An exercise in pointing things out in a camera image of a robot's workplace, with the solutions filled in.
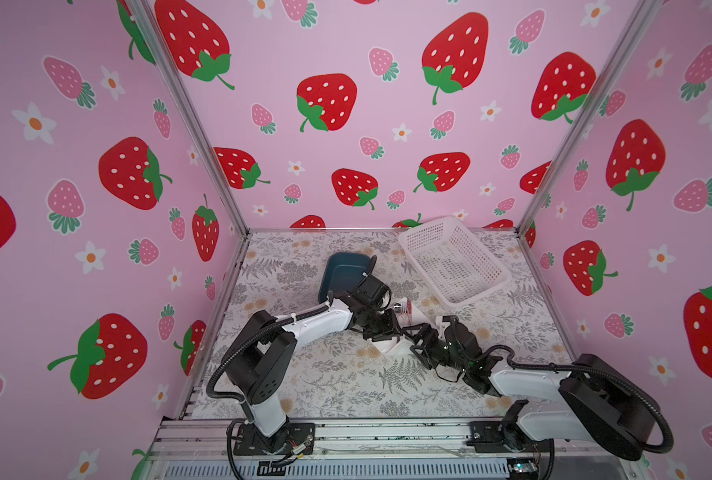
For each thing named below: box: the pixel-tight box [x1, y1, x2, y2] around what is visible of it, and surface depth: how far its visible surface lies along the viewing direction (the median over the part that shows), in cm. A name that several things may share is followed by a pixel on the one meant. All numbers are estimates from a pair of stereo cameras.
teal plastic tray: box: [318, 252, 371, 303], surface depth 109 cm
